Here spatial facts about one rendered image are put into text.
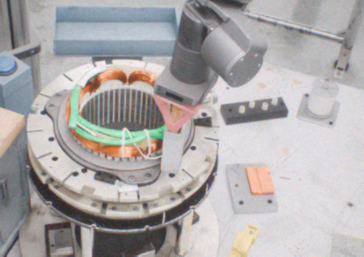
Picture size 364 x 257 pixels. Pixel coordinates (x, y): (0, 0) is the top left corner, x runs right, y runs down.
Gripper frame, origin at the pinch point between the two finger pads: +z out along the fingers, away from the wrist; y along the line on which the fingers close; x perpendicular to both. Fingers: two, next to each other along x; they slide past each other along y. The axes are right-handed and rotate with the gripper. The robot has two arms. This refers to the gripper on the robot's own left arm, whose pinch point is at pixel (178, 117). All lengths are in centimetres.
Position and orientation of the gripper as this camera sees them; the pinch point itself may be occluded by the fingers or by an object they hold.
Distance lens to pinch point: 109.3
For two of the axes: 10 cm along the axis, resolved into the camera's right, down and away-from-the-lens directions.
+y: 3.9, -5.9, 7.1
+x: -9.0, -3.9, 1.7
